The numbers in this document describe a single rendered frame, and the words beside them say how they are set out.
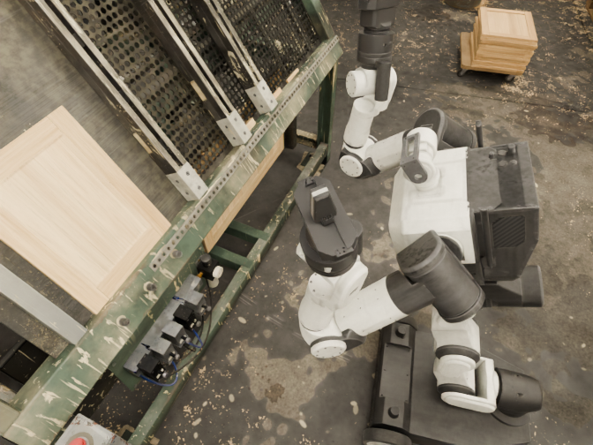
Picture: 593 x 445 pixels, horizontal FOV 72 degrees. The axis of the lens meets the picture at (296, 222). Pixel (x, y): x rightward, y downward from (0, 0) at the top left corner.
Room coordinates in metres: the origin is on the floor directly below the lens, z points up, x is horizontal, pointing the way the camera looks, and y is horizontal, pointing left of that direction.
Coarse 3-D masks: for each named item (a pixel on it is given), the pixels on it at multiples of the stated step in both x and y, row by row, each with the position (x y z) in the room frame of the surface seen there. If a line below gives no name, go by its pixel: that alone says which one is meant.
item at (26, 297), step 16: (0, 272) 0.53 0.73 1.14; (0, 288) 0.50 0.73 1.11; (16, 288) 0.52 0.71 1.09; (32, 288) 0.53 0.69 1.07; (16, 304) 0.49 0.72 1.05; (32, 304) 0.50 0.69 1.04; (48, 304) 0.51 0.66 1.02; (48, 320) 0.48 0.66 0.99; (64, 320) 0.49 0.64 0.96; (64, 336) 0.45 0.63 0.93; (80, 336) 0.47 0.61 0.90
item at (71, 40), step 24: (24, 0) 1.15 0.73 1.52; (48, 0) 1.16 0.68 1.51; (48, 24) 1.12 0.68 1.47; (72, 24) 1.15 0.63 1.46; (72, 48) 1.10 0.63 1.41; (96, 48) 1.14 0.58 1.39; (96, 72) 1.08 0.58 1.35; (120, 96) 1.07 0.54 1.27; (120, 120) 1.07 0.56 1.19; (144, 120) 1.08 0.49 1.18; (168, 144) 1.05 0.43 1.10; (168, 168) 1.01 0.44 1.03; (192, 192) 0.98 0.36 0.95
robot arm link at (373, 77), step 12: (360, 60) 0.96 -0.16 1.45; (372, 60) 0.94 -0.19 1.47; (384, 60) 0.94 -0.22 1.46; (360, 72) 0.95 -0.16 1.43; (372, 72) 0.94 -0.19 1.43; (384, 72) 0.91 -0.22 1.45; (348, 84) 0.96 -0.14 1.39; (360, 84) 0.92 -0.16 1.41; (372, 84) 0.93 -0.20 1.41; (384, 84) 0.90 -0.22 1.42; (384, 96) 0.90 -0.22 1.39
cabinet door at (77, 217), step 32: (32, 128) 0.88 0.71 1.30; (64, 128) 0.94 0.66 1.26; (0, 160) 0.77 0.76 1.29; (32, 160) 0.82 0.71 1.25; (64, 160) 0.86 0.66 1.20; (96, 160) 0.91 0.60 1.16; (0, 192) 0.71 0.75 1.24; (32, 192) 0.75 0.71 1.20; (64, 192) 0.79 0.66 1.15; (96, 192) 0.84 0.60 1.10; (128, 192) 0.89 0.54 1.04; (0, 224) 0.64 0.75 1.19; (32, 224) 0.68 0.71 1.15; (64, 224) 0.72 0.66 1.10; (96, 224) 0.76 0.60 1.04; (128, 224) 0.81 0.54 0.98; (160, 224) 0.86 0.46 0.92; (32, 256) 0.61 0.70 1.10; (64, 256) 0.64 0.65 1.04; (96, 256) 0.68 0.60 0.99; (128, 256) 0.72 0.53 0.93; (64, 288) 0.57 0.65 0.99; (96, 288) 0.60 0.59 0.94
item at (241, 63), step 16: (192, 0) 1.61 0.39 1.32; (208, 0) 1.61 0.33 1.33; (208, 16) 1.59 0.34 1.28; (224, 16) 1.62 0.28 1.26; (224, 32) 1.57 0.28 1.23; (224, 48) 1.57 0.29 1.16; (240, 48) 1.58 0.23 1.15; (240, 64) 1.54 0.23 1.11; (240, 80) 1.54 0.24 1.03; (256, 80) 1.53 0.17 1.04; (256, 96) 1.51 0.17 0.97; (272, 96) 1.54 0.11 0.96
